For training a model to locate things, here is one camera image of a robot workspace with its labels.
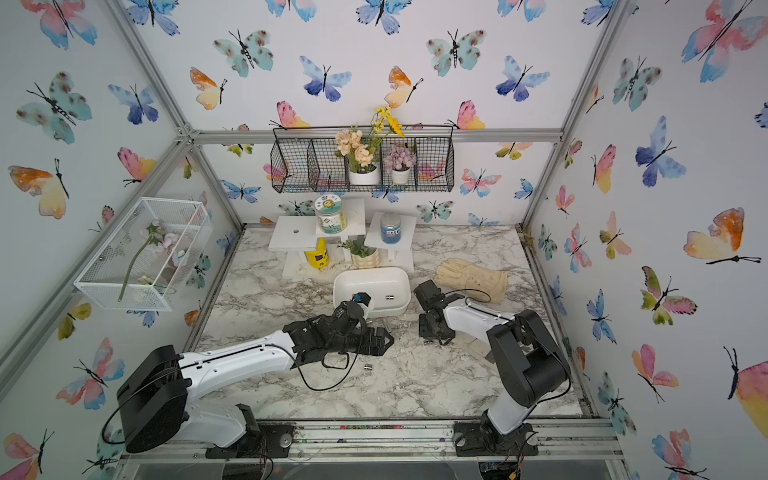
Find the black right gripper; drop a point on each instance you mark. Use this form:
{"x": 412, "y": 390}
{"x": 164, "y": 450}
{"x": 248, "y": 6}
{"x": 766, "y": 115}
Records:
{"x": 422, "y": 330}

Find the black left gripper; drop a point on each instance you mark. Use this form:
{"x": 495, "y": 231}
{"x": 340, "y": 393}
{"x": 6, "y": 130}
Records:
{"x": 369, "y": 334}

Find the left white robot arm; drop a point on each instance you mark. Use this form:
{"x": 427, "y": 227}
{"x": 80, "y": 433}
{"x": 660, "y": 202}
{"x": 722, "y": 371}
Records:
{"x": 161, "y": 400}

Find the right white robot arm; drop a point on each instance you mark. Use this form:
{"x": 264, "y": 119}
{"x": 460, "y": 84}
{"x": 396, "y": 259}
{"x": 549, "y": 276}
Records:
{"x": 530, "y": 363}

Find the white plastic storage box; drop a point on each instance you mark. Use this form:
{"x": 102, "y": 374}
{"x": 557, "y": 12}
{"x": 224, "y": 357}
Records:
{"x": 376, "y": 282}

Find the beige work glove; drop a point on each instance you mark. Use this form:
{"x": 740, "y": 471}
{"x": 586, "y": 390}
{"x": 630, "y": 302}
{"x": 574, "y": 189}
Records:
{"x": 480, "y": 283}

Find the small potted green plant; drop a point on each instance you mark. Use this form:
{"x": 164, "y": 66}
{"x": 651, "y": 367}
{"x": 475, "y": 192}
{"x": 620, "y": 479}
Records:
{"x": 362, "y": 256}

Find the white tiered display stand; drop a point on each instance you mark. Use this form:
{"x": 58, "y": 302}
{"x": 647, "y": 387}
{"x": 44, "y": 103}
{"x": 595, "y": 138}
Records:
{"x": 295, "y": 236}

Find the blue can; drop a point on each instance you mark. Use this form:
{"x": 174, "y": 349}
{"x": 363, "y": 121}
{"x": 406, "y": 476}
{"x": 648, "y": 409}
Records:
{"x": 390, "y": 228}

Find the green lidded white jar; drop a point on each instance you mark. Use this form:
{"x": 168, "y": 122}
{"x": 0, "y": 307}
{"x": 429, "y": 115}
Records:
{"x": 330, "y": 215}

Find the purple flowers in white pot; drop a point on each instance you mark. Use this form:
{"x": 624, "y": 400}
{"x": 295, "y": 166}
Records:
{"x": 400, "y": 161}

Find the peach flowers in white pot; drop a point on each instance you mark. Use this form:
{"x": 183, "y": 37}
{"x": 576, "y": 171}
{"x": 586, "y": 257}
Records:
{"x": 360, "y": 154}

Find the artificial pink flower stem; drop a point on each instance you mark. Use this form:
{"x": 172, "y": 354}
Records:
{"x": 158, "y": 241}

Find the yellow artificial flower sprig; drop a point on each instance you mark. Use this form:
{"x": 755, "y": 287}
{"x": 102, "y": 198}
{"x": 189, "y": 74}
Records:
{"x": 384, "y": 122}

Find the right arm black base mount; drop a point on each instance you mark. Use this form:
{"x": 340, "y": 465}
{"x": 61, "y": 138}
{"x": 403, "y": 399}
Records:
{"x": 492, "y": 441}

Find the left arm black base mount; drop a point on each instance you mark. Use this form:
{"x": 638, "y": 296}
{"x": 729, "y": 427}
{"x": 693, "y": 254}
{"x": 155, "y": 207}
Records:
{"x": 260, "y": 440}

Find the black wire wall basket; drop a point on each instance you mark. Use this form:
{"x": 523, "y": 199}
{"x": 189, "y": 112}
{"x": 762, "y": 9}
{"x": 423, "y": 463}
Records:
{"x": 303, "y": 160}

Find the aluminium front rail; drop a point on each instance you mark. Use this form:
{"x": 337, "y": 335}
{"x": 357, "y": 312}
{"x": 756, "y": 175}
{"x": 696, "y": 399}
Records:
{"x": 447, "y": 439}

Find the white mesh wall box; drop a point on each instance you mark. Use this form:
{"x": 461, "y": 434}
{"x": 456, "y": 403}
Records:
{"x": 102, "y": 277}

